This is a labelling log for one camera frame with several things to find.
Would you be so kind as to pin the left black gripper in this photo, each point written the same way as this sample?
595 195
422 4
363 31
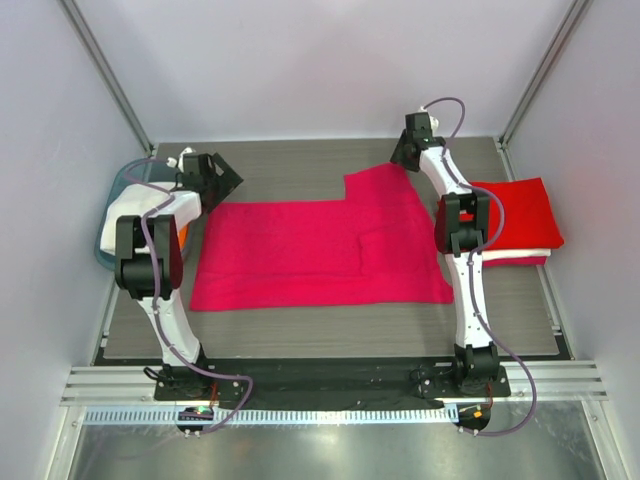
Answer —
228 181

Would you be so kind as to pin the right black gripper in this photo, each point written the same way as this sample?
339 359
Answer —
407 155

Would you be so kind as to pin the pink t shirt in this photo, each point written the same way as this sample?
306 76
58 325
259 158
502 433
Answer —
374 245

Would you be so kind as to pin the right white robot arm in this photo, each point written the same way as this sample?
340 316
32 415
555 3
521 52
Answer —
476 364

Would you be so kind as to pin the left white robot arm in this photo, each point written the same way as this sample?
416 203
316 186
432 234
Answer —
149 262

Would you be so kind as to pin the orange t shirt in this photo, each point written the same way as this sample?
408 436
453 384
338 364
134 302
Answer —
183 237

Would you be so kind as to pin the teal plastic basket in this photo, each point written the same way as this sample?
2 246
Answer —
183 206

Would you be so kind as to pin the white crumpled t shirt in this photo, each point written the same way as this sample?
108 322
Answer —
134 200

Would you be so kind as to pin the red folded t shirt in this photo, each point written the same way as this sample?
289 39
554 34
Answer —
503 216

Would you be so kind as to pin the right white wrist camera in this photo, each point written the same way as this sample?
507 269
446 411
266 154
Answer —
434 122

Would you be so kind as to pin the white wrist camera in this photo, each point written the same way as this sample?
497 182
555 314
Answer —
178 162
434 122

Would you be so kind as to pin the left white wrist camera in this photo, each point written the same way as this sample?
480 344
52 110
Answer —
178 162

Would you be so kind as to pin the right aluminium frame post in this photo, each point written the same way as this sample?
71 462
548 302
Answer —
560 40

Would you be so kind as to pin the aluminium frame post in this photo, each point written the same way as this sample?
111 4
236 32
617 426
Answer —
560 40
100 62

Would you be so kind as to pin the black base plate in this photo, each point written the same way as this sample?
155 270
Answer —
332 384

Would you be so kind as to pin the left aluminium frame post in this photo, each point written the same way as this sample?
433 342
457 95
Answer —
100 62

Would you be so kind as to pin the white slotted cable duct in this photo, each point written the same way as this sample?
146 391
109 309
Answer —
183 416

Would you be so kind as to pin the aluminium rail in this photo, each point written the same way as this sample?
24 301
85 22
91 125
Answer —
127 385

